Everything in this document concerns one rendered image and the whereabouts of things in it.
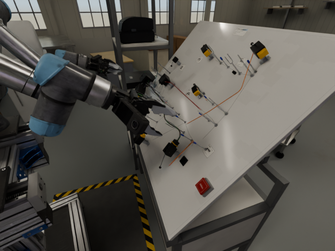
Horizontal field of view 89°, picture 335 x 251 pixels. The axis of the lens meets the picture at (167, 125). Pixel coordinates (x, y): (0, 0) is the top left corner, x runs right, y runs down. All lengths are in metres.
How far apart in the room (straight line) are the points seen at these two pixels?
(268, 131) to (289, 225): 1.57
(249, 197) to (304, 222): 1.19
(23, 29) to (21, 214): 3.06
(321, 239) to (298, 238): 0.20
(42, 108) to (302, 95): 0.80
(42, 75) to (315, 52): 0.88
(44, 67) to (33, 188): 0.56
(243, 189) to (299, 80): 0.68
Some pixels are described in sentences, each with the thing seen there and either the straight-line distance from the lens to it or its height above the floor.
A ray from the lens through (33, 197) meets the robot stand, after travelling 0.87.
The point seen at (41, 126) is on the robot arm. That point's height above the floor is 1.47.
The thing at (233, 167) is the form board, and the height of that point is 1.18.
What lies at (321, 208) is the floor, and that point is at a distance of 2.52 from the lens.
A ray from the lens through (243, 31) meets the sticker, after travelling 1.20.
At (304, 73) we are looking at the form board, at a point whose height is 1.50.
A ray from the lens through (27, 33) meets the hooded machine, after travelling 3.61.
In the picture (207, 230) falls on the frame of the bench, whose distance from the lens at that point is 1.00.
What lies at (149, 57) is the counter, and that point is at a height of 0.58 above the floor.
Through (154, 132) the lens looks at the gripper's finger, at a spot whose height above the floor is 1.38.
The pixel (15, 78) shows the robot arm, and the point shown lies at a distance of 0.60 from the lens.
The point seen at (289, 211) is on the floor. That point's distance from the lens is 2.30.
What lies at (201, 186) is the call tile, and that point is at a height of 1.10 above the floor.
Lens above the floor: 1.70
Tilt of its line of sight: 34 degrees down
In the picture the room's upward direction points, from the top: straight up
